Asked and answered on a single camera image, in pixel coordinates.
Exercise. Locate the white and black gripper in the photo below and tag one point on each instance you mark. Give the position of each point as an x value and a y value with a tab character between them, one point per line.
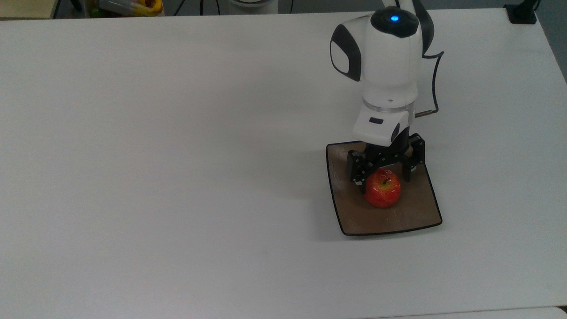
378	126

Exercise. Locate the red apple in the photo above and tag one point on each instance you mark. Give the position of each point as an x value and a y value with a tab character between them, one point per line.
382	189

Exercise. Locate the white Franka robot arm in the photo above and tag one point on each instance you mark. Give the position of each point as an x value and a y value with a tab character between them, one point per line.
390	62

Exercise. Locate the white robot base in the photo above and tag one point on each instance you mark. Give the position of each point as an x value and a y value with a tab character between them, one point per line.
252	5

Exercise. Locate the square brown ceramic plate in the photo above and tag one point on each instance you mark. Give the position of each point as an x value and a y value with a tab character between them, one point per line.
412	212

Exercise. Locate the black table clamp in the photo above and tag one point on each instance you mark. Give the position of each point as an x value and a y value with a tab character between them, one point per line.
522	13

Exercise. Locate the yellow container of objects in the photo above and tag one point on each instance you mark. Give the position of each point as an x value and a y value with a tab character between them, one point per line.
126	6

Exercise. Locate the tan wooden board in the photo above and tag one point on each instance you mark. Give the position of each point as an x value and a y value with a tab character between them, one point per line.
26	8

